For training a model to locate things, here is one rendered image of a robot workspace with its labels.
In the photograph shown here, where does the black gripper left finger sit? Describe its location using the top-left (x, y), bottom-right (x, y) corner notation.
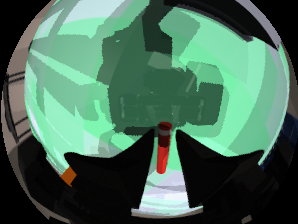
top-left (64, 128), bottom-right (154, 210)

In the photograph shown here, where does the dark red peg with grey band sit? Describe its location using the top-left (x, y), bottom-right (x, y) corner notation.
top-left (156, 121), bottom-right (173, 175)

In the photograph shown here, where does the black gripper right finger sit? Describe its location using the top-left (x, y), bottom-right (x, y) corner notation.
top-left (176, 129), bottom-right (265, 209)

